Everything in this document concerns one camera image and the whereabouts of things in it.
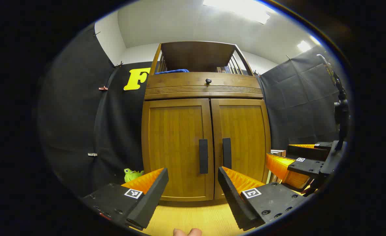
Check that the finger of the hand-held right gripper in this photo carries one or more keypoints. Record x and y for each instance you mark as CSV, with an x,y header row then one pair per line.
x,y
305,167
305,151

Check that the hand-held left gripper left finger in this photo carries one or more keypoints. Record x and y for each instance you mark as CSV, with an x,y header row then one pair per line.
x,y
147,203

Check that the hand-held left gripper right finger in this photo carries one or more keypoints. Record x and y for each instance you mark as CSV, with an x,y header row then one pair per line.
x,y
233,200

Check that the wooden shoe cabinet door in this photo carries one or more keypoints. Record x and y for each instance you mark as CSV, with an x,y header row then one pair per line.
x,y
173,141
245,131

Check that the wooden double-door shoe cabinet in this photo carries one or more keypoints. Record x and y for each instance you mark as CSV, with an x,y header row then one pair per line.
x,y
196,55

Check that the wooden cabinet drawer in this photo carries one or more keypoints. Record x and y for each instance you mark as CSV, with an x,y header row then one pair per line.
x,y
179,86

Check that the green frog toy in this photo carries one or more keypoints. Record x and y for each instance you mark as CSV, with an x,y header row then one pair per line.
x,y
132,176

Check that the small ceiling light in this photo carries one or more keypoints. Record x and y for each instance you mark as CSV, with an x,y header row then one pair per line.
x,y
305,45

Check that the black backdrop cloth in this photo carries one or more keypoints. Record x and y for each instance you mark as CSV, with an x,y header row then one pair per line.
x,y
75,114

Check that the blue cloth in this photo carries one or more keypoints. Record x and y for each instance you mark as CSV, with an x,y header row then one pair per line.
x,y
173,71

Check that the large ceiling light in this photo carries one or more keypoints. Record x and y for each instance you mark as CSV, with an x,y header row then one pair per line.
x,y
237,9

